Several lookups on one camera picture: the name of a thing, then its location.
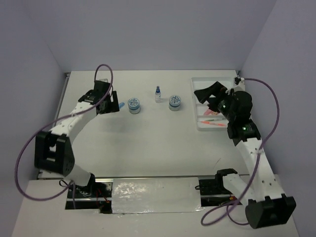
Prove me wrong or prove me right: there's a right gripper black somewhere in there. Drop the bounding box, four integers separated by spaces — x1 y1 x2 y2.
195 80 236 120

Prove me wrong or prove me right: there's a blue round jar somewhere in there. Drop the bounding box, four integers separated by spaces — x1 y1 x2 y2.
127 98 140 114
169 95 181 111

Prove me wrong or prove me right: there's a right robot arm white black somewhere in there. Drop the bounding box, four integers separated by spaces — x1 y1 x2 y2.
194 78 296 229

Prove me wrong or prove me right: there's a white compartment tray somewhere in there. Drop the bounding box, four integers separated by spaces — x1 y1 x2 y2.
191 76 247 131

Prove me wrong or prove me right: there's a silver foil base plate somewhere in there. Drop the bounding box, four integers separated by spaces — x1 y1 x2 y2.
112 177 202 214

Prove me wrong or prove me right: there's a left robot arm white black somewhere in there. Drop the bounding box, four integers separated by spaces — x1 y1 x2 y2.
34 80 119 197

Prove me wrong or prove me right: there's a pink lead case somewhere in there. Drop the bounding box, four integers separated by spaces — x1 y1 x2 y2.
203 109 214 116

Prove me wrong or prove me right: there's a small clear spray bottle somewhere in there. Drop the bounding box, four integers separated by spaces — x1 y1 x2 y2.
155 86 161 103

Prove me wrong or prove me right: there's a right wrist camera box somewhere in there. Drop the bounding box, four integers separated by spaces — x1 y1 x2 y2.
234 77 245 92

